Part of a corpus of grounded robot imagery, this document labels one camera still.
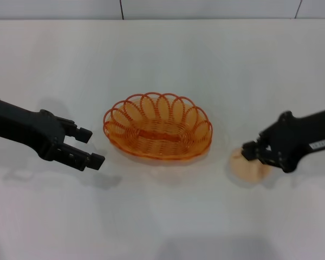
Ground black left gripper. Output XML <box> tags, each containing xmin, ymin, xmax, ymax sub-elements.
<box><xmin>0</xmin><ymin>95</ymin><xmax>106</xmax><ymax>172</ymax></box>

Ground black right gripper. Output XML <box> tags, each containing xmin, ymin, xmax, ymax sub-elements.
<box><xmin>242</xmin><ymin>105</ymin><xmax>325</xmax><ymax>174</ymax></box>

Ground beige steamed bun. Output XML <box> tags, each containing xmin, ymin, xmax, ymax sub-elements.
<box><xmin>229</xmin><ymin>146</ymin><xmax>273</xmax><ymax>184</ymax></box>

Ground orange woven plastic basket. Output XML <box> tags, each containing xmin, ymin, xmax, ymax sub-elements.
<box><xmin>102</xmin><ymin>92</ymin><xmax>214</xmax><ymax>161</ymax></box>

